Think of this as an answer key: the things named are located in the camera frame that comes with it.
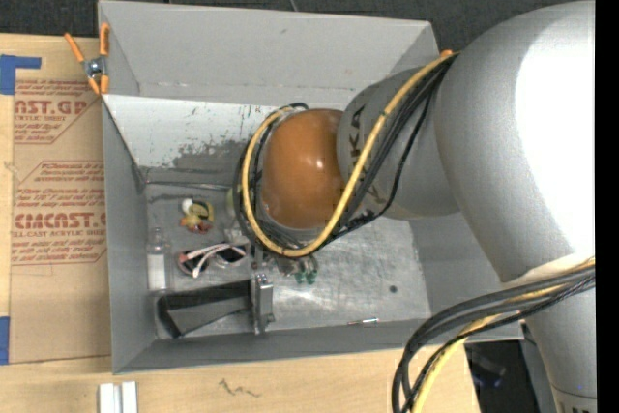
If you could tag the grey metal bin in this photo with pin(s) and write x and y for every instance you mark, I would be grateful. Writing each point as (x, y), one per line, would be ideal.
(338, 53)

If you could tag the yellow and white toy duck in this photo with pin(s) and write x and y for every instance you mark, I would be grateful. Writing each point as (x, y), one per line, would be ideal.
(197, 215)

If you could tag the dark green flat block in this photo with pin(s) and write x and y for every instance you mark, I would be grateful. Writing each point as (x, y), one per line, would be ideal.
(203, 307)

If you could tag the brown cardboard board red print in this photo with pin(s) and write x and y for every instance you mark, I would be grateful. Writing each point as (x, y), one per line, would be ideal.
(53, 188)

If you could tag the clear glass bottle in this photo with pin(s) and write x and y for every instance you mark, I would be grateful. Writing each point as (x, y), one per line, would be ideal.
(156, 263)

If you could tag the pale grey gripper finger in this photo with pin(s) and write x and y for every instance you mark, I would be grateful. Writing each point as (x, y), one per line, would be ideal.
(254, 304)
(266, 302)

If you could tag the white frame sunglasses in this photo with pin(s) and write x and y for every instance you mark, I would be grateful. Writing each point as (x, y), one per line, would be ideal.
(213, 256)

